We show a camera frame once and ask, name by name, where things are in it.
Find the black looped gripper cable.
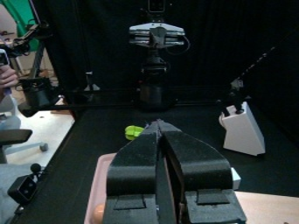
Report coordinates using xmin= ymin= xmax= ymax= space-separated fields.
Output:
xmin=166 ymin=34 xmax=192 ymax=56

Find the person's hand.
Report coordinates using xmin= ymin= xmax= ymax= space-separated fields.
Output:
xmin=0 ymin=65 xmax=20 ymax=89

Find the black table-level camera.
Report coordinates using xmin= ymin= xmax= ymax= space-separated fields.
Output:
xmin=6 ymin=162 xmax=44 ymax=206

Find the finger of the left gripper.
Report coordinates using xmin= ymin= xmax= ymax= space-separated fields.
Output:
xmin=150 ymin=27 xmax=160 ymax=49
xmin=158 ymin=27 xmax=168 ymax=49

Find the metal frame foot bracket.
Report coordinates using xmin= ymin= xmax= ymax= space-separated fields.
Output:
xmin=83 ymin=71 xmax=102 ymax=92

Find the white wedge-shaped block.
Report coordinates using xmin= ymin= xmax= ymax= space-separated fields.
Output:
xmin=219 ymin=101 xmax=267 ymax=157

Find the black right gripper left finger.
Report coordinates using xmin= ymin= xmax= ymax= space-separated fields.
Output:
xmin=103 ymin=120 xmax=162 ymax=224

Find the black office chair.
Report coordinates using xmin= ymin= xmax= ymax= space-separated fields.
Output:
xmin=0 ymin=128 xmax=51 ymax=165

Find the pink plastic tray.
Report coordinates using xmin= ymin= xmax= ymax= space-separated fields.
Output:
xmin=83 ymin=152 xmax=243 ymax=224

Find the black clamp stand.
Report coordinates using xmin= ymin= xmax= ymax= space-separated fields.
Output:
xmin=216 ymin=43 xmax=283 ymax=116

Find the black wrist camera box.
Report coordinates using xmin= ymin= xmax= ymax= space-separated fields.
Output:
xmin=147 ymin=0 xmax=167 ymax=13

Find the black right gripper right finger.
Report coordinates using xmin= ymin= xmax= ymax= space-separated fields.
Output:
xmin=158 ymin=120 xmax=248 ymax=224

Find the black leader arm base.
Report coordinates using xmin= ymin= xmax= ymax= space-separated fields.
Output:
xmin=16 ymin=76 xmax=62 ymax=118

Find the green cloth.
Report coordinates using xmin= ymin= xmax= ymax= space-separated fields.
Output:
xmin=3 ymin=0 xmax=43 ymax=52

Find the green toy pea pod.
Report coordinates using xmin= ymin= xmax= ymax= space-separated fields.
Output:
xmin=124 ymin=125 xmax=146 ymax=141

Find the tan wooden board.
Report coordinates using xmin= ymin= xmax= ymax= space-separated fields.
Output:
xmin=232 ymin=191 xmax=299 ymax=224

